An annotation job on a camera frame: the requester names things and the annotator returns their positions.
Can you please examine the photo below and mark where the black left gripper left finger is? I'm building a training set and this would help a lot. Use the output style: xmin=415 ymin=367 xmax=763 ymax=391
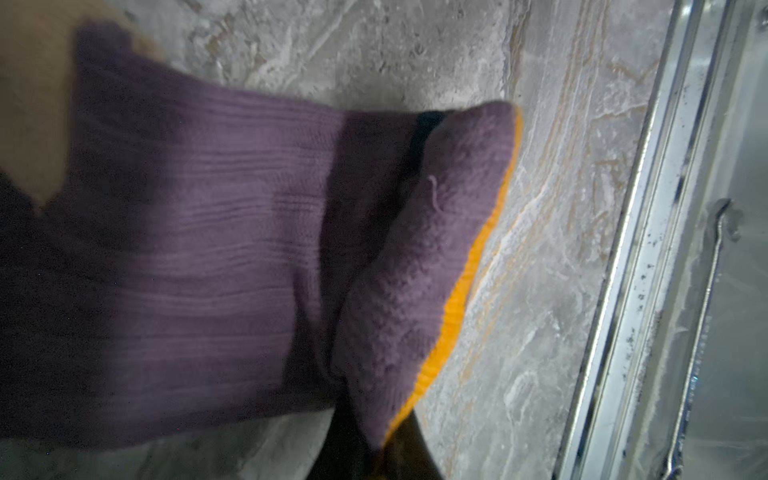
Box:
xmin=306 ymin=401 xmax=370 ymax=480

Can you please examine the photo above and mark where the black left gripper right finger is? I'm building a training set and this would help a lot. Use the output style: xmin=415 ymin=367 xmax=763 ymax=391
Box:
xmin=383 ymin=411 xmax=443 ymax=480

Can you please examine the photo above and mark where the purple striped sock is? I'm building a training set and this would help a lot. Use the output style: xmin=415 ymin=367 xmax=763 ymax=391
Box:
xmin=1 ymin=1 xmax=520 ymax=450

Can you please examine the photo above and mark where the silver wrench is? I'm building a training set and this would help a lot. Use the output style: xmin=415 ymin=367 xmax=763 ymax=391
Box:
xmin=659 ymin=198 xmax=733 ymax=480

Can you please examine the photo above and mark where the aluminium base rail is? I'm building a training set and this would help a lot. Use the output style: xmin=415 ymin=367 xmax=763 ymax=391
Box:
xmin=553 ymin=1 xmax=767 ymax=479

